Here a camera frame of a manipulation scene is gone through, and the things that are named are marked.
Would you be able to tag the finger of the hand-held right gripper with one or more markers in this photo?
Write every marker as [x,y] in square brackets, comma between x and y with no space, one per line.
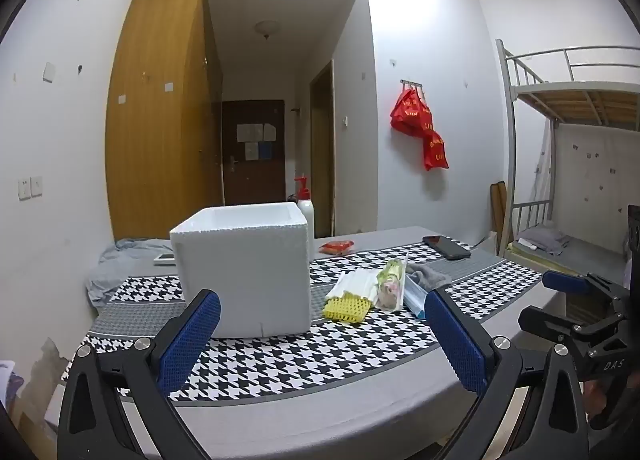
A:
[562,282]
[545,322]

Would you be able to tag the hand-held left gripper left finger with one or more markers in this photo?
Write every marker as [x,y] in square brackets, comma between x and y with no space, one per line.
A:
[192,335]

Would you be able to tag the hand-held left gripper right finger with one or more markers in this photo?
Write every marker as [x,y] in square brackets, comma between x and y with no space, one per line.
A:
[457,340]

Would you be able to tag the white foam box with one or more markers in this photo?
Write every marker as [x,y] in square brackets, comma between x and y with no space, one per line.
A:
[240,280]

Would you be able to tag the green tissue packet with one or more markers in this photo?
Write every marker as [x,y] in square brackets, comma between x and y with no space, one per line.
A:
[390,285]

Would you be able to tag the yellow foam fruit net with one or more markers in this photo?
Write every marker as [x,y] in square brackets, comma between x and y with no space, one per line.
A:
[345,309]

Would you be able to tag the grey bedding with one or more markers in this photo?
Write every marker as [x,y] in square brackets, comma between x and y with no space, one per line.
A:
[545,240]

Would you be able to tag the blue face mask packet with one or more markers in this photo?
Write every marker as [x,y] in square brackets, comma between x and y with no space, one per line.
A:
[415,297]

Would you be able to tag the small dark grey cloth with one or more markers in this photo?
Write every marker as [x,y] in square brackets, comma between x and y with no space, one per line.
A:
[432,276]

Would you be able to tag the white remote control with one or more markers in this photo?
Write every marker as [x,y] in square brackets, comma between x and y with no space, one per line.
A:
[165,258]

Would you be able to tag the brown wooden planks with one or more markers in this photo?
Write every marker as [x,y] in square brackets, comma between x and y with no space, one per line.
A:
[498,215]

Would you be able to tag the black smartphone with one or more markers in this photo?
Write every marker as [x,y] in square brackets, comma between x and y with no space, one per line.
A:
[447,246]

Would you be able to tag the crumpled grey cloth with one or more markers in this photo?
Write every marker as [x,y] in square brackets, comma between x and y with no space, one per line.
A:
[125,260]

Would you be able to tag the houndstooth blanket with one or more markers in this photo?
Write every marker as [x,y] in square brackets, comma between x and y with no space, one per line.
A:
[300,355]

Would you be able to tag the red snack packet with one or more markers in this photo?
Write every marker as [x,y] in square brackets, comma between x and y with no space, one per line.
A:
[337,247]

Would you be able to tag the white red pump bottle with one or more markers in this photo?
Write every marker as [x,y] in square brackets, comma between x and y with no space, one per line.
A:
[306,215]

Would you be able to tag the dark brown entrance door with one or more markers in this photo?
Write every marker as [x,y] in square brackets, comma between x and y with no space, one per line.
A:
[250,175]

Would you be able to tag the red plastic bag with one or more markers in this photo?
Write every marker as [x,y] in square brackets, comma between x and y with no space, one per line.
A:
[435,153]
[410,113]

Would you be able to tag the metal bunk bed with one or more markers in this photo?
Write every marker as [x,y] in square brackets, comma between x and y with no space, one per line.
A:
[575,100]

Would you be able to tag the wooden wardrobe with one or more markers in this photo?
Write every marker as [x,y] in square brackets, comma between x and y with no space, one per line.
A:
[160,140]

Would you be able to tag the paper notices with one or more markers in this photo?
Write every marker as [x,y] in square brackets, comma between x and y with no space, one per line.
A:
[255,138]

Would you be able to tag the wooden side door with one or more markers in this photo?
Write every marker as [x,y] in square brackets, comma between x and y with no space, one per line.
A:
[322,165]

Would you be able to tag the ceiling lamp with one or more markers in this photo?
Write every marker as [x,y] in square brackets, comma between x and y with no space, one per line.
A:
[267,29]

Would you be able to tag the white wall switches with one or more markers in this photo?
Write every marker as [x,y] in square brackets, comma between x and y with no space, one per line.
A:
[30,187]

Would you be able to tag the metal wall hook rack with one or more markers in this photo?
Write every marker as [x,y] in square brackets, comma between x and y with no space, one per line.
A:
[412,84]

